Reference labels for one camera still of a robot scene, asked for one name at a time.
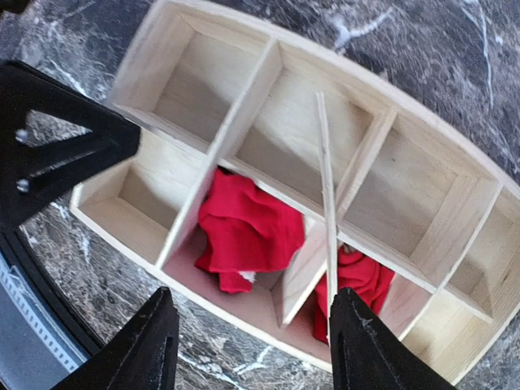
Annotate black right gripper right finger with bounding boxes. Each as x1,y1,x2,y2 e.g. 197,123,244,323
329,288,454,389

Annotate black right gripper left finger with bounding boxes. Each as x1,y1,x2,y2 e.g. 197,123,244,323
54,287,180,389

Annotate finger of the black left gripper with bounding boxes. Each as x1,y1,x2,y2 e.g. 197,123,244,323
1,60,141,229

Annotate red snowflake santa sock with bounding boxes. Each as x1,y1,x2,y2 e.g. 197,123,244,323
313,245,395,344

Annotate plain red sock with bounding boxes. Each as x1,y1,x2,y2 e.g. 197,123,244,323
195,169,306,294

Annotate wooden compartment tray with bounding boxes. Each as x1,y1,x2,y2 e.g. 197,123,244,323
71,1,519,384

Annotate black front table rail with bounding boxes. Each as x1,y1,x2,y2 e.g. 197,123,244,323
1,230,105,361

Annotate white slotted cable duct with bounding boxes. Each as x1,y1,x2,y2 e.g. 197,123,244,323
1,255,87,373

